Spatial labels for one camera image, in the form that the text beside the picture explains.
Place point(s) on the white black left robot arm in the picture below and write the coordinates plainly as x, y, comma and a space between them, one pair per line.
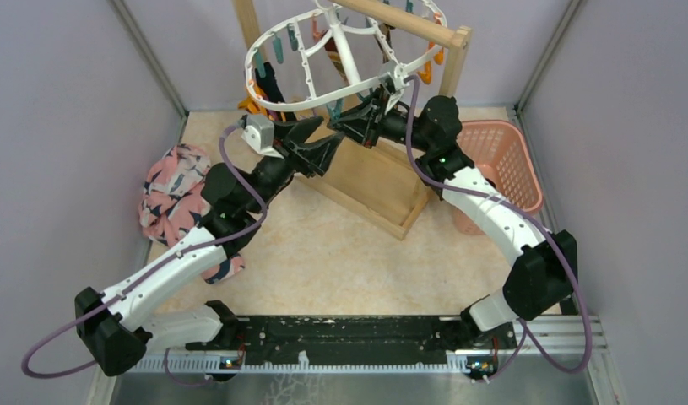
118, 325

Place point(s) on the teal clothespin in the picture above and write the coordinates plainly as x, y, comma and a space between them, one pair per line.
335, 110

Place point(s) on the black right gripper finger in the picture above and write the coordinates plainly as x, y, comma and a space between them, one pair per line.
352, 122
378, 101

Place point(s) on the pink laundry basket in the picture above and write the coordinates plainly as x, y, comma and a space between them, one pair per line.
499, 150

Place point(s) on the wooden hanger stand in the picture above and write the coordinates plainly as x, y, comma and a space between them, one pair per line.
376, 183

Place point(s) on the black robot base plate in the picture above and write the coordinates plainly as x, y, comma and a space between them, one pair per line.
353, 340

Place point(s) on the black white striped sock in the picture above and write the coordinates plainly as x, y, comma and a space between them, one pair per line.
267, 83

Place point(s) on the white plastic sock hanger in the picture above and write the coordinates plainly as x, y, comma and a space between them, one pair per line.
355, 18

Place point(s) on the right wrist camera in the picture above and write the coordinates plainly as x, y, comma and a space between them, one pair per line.
394, 79

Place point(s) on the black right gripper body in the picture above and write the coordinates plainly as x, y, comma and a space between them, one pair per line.
374, 131

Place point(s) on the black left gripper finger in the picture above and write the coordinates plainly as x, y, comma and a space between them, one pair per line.
300, 131
314, 159

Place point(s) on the pink navy patterned cloth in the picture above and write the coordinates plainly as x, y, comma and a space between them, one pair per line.
171, 204

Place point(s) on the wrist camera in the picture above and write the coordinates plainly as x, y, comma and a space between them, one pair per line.
258, 134
394, 79

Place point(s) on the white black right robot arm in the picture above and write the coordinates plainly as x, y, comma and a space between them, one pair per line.
541, 261

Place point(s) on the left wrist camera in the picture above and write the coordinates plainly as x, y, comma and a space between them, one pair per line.
258, 134

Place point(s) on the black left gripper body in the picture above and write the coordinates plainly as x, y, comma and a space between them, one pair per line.
282, 148

